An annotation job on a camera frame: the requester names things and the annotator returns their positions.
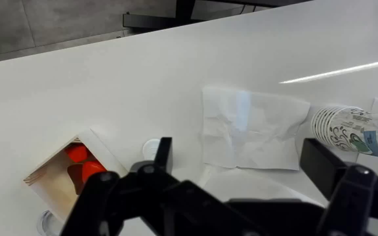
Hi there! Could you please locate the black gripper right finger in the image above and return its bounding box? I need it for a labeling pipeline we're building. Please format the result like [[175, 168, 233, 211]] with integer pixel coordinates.
[[300, 138, 378, 236]]

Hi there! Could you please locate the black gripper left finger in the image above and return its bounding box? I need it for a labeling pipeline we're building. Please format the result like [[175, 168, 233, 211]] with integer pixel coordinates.
[[61, 137, 260, 236]]

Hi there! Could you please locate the small white plastic cup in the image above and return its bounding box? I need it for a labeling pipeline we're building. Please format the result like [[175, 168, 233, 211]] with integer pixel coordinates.
[[142, 137, 163, 161]]

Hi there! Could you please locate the light wooden box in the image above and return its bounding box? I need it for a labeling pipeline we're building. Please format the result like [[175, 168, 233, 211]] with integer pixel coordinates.
[[23, 127, 129, 224]]

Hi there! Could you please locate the stack of patterned paper cups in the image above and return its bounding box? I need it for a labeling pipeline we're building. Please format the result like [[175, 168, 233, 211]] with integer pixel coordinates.
[[310, 104, 378, 161]]

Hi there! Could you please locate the clear plastic bag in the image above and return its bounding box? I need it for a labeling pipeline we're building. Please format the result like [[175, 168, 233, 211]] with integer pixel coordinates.
[[200, 84, 313, 172]]

